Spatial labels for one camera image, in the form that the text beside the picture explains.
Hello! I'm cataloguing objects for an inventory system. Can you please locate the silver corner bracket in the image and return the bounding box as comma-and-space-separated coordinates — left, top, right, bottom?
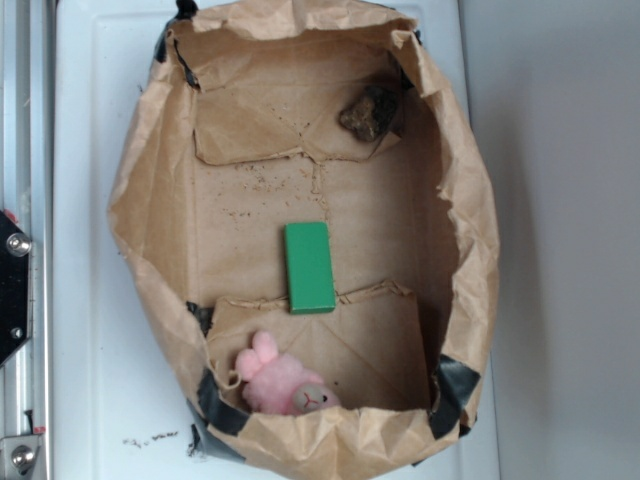
1, 435, 46, 480

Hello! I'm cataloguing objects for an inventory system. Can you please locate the brown rough rock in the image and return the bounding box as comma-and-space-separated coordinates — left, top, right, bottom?
338, 85, 399, 142

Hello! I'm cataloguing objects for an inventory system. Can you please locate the pink plush toy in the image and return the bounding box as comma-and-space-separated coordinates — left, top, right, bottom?
235, 330, 341, 416

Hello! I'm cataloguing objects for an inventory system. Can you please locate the brown paper bag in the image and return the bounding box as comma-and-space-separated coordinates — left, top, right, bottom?
109, 1, 499, 479

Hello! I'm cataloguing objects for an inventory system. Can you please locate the aluminium frame rail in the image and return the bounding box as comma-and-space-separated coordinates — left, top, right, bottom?
1, 1, 55, 479

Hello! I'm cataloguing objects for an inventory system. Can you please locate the black mounting plate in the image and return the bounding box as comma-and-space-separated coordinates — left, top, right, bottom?
0, 210, 33, 367

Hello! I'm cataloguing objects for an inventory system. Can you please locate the green rectangular block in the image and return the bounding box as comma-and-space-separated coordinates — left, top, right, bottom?
284, 222, 336, 315

